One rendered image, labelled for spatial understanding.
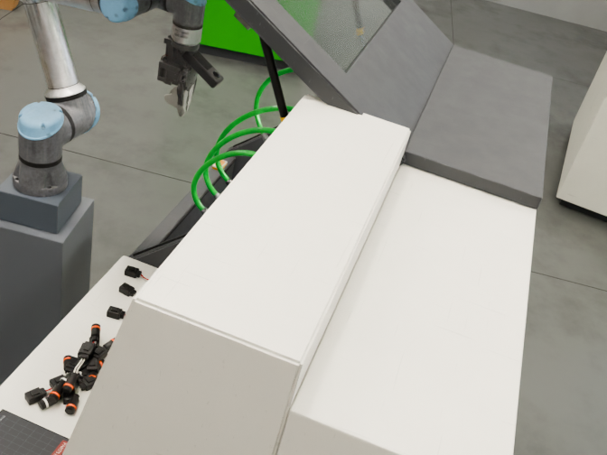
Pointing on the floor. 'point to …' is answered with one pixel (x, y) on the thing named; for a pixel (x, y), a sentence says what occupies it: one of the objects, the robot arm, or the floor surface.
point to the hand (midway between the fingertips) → (183, 113)
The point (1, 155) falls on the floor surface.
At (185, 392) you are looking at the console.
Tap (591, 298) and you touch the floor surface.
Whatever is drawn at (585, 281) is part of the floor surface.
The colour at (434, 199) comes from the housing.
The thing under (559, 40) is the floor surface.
